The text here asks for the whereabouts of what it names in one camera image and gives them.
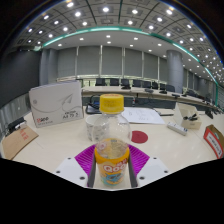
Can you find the ceiling lights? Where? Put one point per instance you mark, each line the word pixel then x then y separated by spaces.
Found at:
pixel 105 9

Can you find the brown paper envelope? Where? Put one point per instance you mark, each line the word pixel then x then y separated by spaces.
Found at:
pixel 18 141

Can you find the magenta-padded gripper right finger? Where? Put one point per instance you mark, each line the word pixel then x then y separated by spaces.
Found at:
pixel 151 168

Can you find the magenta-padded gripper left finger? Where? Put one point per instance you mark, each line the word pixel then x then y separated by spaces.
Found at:
pixel 71 168

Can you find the yellow-capped clear drink bottle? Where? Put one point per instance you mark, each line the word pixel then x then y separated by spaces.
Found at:
pixel 111 133

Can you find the open white cardboard box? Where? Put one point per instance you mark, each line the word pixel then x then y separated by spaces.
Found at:
pixel 191 123

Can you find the red and brown carton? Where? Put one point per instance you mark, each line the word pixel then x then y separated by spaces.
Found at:
pixel 213 140

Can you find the long conference desk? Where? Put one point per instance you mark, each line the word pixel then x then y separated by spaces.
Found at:
pixel 110 89

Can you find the white patterned paper cup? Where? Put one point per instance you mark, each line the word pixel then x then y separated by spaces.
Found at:
pixel 89 128

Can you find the white printed paper sheet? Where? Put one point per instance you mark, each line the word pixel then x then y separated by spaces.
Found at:
pixel 143 115

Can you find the flat round red coaster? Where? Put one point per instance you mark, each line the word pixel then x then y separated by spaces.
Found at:
pixel 140 137

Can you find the small flat white box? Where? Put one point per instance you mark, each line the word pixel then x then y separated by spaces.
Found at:
pixel 176 128

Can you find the small black device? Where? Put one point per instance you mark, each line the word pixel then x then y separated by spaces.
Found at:
pixel 15 123

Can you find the white copy paper box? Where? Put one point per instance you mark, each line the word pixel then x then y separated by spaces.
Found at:
pixel 55 103

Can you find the black office chairs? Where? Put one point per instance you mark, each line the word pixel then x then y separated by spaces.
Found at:
pixel 114 82

